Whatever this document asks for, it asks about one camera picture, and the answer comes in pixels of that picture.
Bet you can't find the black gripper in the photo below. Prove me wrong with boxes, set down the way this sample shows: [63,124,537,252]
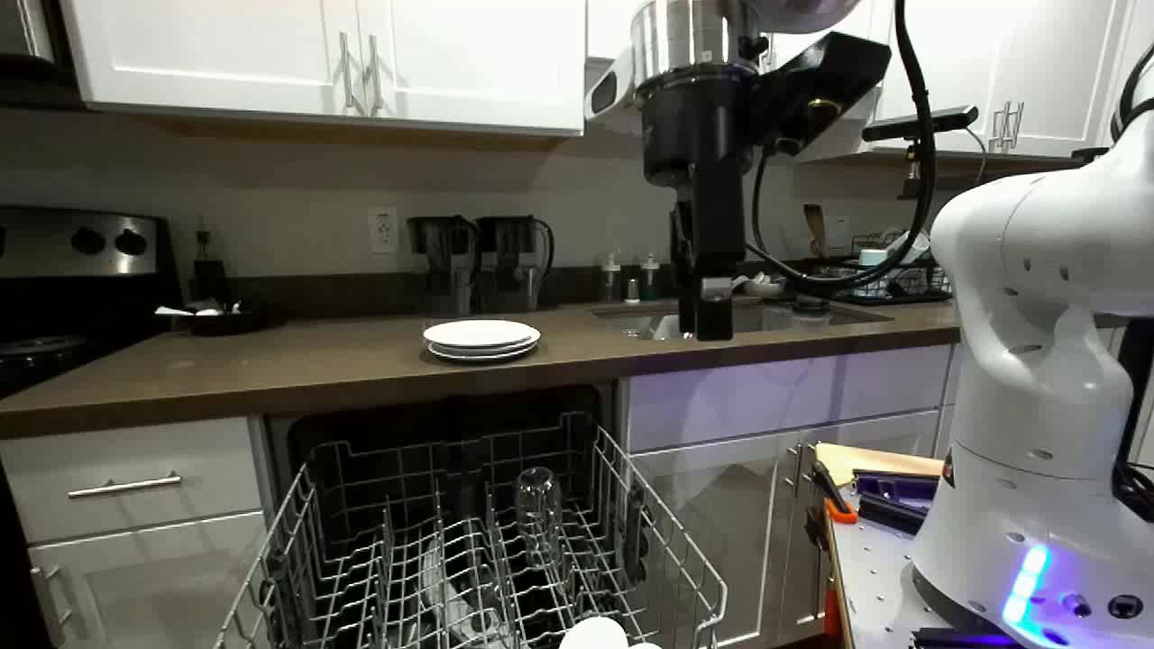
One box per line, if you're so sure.
[636,62,754,343]

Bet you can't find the wooden board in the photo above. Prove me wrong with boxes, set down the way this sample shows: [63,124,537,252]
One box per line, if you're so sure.
[811,439,948,490]

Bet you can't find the grey drawer with handle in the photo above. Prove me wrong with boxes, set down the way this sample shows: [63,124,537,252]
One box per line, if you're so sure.
[0,416,267,548]

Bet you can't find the black steel stove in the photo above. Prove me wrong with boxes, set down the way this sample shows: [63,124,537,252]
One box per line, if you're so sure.
[0,202,184,402]

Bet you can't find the orange handled tool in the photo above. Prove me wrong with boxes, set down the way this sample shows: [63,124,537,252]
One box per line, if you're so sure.
[805,454,862,530]

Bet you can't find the clear glass jar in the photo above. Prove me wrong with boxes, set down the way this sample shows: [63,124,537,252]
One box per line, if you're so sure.
[511,462,569,581]

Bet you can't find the grey lower cabinet door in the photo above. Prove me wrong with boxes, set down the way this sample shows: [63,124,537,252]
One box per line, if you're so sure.
[27,511,276,649]

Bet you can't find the dark bottle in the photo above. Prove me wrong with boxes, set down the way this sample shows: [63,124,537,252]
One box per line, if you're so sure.
[187,228,234,312]

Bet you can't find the black counter tray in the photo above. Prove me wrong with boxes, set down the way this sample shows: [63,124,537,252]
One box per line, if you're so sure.
[152,300,276,338]

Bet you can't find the grey wire dishwasher rack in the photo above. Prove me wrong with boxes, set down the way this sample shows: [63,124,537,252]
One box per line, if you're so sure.
[212,411,732,649]

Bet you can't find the black clamp tools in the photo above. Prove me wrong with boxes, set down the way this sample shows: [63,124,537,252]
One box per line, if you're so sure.
[850,470,948,535]

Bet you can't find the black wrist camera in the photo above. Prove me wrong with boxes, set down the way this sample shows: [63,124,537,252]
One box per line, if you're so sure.
[749,28,896,159]

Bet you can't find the grey lower cabinet block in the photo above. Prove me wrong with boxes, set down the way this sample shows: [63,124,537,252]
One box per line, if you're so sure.
[617,343,963,649]

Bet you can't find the grey robot table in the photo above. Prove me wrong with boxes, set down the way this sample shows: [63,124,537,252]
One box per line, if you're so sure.
[824,480,1154,649]

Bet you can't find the white upper cabinet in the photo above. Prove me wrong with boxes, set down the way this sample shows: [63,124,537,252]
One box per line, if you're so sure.
[770,0,1154,159]
[59,0,593,139]

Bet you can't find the white cup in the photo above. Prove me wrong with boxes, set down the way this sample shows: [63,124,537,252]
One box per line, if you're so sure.
[556,613,636,649]

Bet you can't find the black bar-shaped camera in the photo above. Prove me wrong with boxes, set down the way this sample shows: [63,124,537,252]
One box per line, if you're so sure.
[862,104,985,202]

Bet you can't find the white wall outlet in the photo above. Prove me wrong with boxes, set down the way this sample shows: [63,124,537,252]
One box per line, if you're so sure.
[363,202,406,260]

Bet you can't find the metal dishwasher rack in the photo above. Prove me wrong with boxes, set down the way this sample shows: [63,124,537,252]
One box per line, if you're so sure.
[264,381,628,649]

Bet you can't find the steel kitchen sink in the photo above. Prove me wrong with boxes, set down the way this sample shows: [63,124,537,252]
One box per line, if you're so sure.
[593,300,896,343]

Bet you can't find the white round plate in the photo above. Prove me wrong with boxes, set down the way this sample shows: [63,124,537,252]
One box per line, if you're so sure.
[424,336,545,369]
[420,315,545,355]

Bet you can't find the black dish drying rack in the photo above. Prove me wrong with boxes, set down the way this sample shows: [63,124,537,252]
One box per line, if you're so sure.
[797,231,960,302]

